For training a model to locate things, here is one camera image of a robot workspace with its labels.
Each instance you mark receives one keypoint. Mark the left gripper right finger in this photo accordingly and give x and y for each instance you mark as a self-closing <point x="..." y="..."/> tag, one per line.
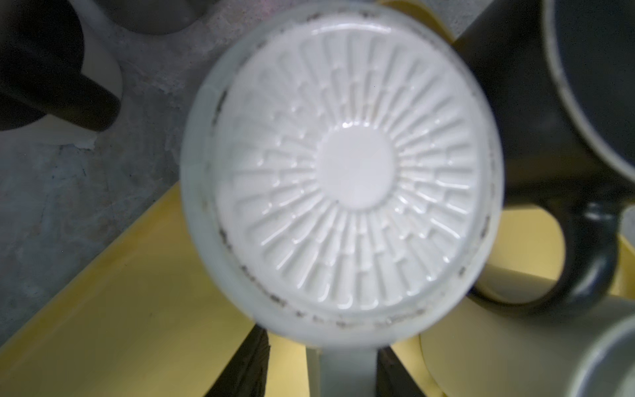
<point x="392" y="379"/>

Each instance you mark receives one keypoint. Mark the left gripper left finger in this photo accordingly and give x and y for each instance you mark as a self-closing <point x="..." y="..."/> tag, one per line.
<point x="246" y="372"/>

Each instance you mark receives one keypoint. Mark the white ceramic mug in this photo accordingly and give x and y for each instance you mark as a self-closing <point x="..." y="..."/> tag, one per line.
<point x="473" y="352"/>

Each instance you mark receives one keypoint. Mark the white ribbed-base mug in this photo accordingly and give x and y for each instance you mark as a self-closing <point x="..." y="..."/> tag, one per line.
<point x="342" y="180"/>

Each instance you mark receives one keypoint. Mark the white-base black handle mug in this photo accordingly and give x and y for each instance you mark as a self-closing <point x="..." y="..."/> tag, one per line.
<point x="59" y="84"/>

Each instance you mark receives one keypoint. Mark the grey ceramic mug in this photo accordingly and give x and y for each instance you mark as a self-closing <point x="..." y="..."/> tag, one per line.
<point x="155" y="17"/>

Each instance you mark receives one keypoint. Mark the black ceramic mug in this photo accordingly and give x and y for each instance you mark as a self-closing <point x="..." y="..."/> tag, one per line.
<point x="559" y="77"/>

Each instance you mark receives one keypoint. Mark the yellow plastic tray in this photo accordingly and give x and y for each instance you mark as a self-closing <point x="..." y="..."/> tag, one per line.
<point x="144" y="319"/>

